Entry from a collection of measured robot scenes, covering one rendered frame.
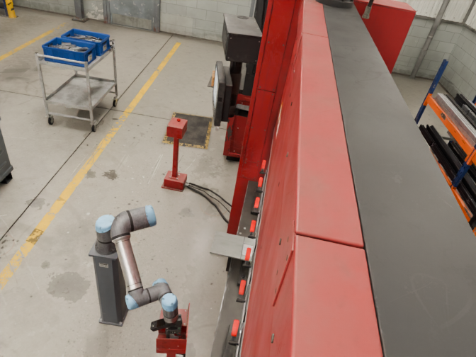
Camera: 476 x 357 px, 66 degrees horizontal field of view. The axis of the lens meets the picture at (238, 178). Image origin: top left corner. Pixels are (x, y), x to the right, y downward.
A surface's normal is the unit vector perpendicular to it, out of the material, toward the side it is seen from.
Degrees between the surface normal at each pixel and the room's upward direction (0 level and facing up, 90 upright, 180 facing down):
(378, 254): 0
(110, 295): 90
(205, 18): 90
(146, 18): 90
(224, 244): 0
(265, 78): 90
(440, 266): 0
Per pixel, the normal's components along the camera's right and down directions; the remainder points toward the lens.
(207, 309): 0.14, -0.79
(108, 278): -0.09, 0.59
